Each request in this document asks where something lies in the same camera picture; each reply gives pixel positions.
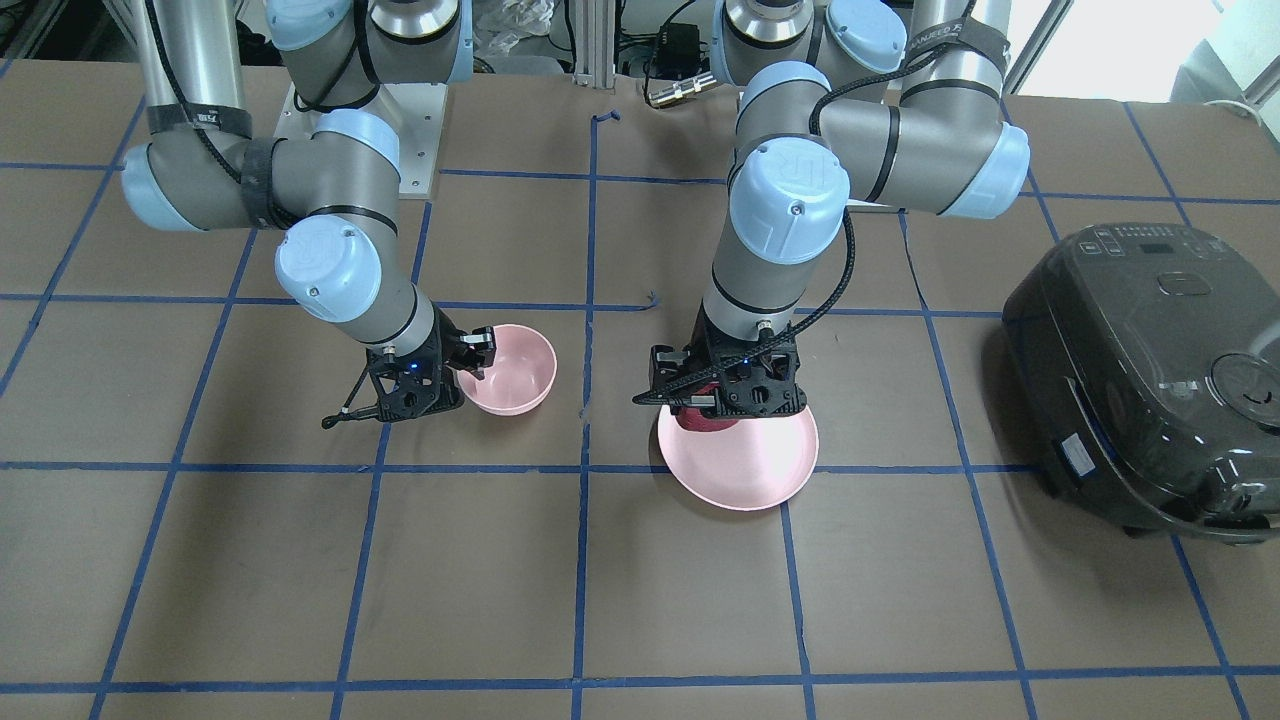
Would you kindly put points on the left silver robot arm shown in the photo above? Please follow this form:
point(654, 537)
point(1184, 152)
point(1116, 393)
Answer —
point(787, 248)

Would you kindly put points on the aluminium frame post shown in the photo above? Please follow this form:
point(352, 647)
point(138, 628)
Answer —
point(594, 41)

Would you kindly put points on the pink bowl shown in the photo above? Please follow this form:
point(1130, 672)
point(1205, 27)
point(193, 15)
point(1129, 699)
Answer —
point(523, 371)

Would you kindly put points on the crumpled clear plastic bag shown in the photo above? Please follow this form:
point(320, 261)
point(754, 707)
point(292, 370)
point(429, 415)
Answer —
point(500, 25)

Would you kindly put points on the dark grey rice cooker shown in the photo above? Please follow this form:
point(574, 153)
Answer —
point(1148, 352)

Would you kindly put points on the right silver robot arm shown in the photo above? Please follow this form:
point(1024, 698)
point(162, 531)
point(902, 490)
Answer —
point(333, 194)

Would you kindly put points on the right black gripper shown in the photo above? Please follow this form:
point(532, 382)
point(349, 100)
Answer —
point(449, 351)

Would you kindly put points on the black power adapter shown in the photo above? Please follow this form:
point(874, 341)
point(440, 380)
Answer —
point(677, 44)

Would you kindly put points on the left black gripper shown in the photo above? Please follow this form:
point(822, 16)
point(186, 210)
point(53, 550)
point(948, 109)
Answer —
point(664, 366)

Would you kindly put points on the silver cylindrical connector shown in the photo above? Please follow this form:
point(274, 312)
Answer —
point(680, 91)

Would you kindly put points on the pink plate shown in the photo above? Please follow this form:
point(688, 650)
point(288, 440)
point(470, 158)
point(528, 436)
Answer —
point(755, 464)

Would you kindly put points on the red apple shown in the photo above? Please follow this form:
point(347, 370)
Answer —
point(698, 418)

